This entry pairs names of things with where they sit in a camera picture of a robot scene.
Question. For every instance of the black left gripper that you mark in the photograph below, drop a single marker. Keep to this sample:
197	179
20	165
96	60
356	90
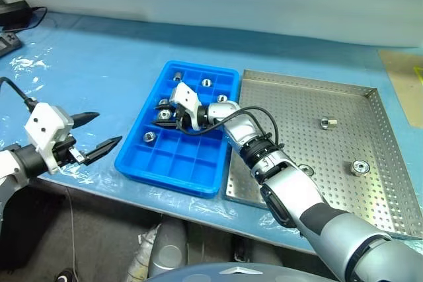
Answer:
64	151

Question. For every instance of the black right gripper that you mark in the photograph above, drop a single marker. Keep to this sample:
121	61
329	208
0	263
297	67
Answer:
183	117

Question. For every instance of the metal roller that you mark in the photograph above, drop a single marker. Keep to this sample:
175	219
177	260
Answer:
164	115
163	102
221	98
360	167
177	76
206	82
307	168

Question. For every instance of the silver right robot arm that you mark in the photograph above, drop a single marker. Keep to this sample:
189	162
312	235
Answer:
291	189

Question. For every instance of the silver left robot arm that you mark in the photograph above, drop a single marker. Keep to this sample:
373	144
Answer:
13	166

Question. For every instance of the metal nut in tray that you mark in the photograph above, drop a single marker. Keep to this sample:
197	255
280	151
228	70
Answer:
149	136

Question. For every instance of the blue plastic compartment tray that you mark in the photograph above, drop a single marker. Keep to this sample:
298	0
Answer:
185	160

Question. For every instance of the perforated steel tray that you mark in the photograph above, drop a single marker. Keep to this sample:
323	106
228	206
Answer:
330	150

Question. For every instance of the black handheld device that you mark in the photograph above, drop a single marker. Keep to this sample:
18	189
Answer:
8	44

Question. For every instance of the white crumpled plastic wrap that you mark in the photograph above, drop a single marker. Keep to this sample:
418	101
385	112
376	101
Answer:
142	252

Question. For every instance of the grey rounded robot leg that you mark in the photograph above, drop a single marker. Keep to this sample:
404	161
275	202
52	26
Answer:
168	249

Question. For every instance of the black shoe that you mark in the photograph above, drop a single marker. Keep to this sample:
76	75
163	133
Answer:
66	276

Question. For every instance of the black power adapter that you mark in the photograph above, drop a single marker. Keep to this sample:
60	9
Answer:
13	13

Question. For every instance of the small metal bolt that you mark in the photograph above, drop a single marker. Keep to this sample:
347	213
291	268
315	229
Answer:
327	123

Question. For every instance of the dark rounded robot torso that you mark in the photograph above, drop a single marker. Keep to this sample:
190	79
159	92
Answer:
238	272

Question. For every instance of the tan board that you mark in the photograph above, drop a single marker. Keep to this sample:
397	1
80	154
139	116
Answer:
401	74

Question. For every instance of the yellow-green transparent piece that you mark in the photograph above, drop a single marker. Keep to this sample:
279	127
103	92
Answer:
419	74

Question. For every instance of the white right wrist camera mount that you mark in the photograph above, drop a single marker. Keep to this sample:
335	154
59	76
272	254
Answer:
185	95

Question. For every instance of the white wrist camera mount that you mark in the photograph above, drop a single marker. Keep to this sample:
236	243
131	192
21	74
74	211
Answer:
41	123
185	95

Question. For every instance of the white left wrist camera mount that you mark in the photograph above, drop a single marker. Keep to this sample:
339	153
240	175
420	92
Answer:
41	123

